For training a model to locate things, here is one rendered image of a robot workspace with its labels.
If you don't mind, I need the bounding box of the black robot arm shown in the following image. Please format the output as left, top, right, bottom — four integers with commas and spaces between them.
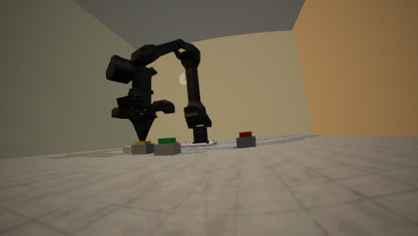
106, 39, 212, 144

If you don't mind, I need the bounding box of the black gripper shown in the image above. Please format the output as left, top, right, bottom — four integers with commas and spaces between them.
112, 83, 175, 142

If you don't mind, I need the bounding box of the yellow button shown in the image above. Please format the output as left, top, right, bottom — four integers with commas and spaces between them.
131, 140, 154, 154

